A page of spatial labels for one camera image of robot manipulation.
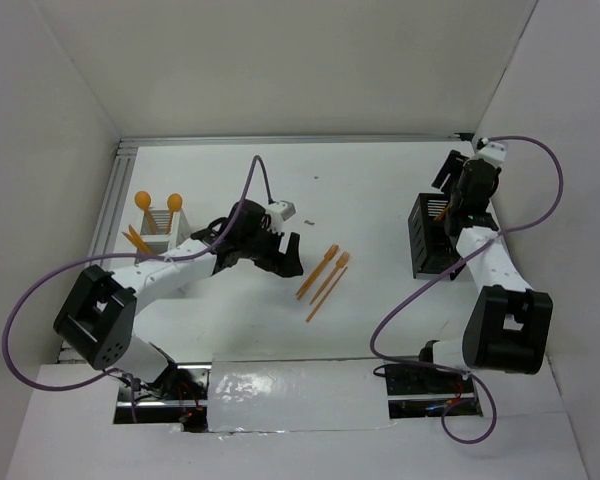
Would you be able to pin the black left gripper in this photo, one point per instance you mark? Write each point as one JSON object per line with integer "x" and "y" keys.
{"x": 284, "y": 264}

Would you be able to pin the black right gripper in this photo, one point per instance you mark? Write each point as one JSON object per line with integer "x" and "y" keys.
{"x": 455, "y": 163}

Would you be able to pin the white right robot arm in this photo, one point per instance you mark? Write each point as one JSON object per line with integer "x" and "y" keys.
{"x": 508, "y": 327}

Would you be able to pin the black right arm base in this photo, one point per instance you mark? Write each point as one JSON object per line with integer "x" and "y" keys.
{"x": 418, "y": 392}

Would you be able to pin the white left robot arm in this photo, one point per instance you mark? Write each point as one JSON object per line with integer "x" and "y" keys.
{"x": 97, "y": 318}

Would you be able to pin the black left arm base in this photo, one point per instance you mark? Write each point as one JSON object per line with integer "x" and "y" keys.
{"x": 179, "y": 397}

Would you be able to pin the orange plastic fork left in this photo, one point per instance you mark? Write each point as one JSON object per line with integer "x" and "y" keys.
{"x": 328, "y": 256}

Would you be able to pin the orange plastic fork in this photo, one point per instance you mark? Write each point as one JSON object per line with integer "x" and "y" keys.
{"x": 328, "y": 256}
{"x": 340, "y": 264}

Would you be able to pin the orange plastic fork right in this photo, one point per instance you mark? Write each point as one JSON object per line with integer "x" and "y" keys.
{"x": 340, "y": 264}

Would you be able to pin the black utensil caddy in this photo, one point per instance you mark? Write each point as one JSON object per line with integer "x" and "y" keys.
{"x": 432, "y": 243}

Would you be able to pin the white utensil caddy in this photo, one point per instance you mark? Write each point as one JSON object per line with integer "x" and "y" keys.
{"x": 160, "y": 244}

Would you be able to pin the white tape sheet front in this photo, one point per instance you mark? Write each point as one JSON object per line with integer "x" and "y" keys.
{"x": 296, "y": 396}

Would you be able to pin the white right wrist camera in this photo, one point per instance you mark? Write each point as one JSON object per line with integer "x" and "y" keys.
{"x": 489, "y": 151}

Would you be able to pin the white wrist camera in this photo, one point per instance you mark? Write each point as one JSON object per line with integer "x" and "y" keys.
{"x": 281, "y": 211}
{"x": 489, "y": 151}

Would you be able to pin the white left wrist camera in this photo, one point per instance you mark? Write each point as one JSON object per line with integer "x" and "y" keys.
{"x": 281, "y": 211}

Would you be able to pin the aluminium rail back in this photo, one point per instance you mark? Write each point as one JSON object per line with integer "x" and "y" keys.
{"x": 292, "y": 139}

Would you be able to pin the aluminium rail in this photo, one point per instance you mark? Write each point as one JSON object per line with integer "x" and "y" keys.
{"x": 292, "y": 139}
{"x": 112, "y": 206}

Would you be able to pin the aluminium rail left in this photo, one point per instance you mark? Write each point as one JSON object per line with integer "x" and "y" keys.
{"x": 112, "y": 206}

